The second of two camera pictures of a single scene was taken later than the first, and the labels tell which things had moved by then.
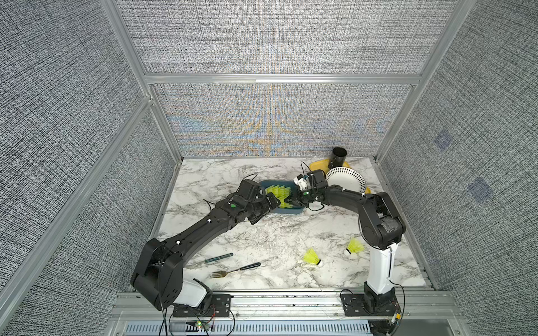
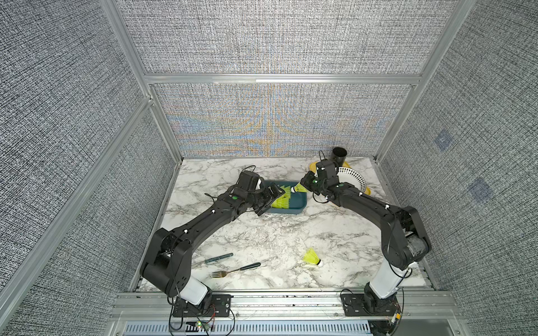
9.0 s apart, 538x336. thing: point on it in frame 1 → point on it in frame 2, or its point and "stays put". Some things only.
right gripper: (295, 198) → (308, 176)
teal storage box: (296, 209) stays put
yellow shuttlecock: (310, 257) stays put
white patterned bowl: (347, 178) stays put
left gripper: (266, 206) → (269, 198)
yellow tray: (323, 164) stays put
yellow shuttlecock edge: (354, 246) → (298, 188)
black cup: (337, 157) stays put
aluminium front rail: (419, 307) stays put
